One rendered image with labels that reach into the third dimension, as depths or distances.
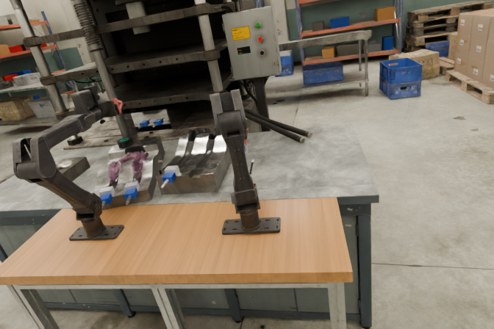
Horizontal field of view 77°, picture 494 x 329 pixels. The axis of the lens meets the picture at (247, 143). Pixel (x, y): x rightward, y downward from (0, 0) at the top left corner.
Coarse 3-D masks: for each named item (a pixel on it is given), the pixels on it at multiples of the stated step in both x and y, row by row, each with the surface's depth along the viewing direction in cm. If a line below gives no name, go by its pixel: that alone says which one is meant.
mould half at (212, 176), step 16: (224, 144) 149; (176, 160) 146; (192, 160) 143; (208, 160) 140; (224, 160) 143; (160, 176) 132; (176, 176) 130; (208, 176) 127; (176, 192) 134; (192, 192) 132
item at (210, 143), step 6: (192, 132) 160; (198, 132) 159; (204, 132) 160; (216, 132) 155; (192, 138) 160; (210, 138) 156; (192, 144) 154; (210, 144) 151; (186, 150) 152; (192, 150) 151; (210, 150) 149; (186, 156) 149; (204, 156) 145; (180, 162) 144; (198, 162) 139; (204, 162) 139
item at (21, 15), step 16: (16, 0) 188; (224, 0) 230; (16, 16) 191; (208, 16) 175; (32, 32) 196; (208, 32) 176; (32, 48) 198; (208, 48) 179; (208, 64) 184; (112, 80) 273; (128, 112) 286; (80, 144) 225
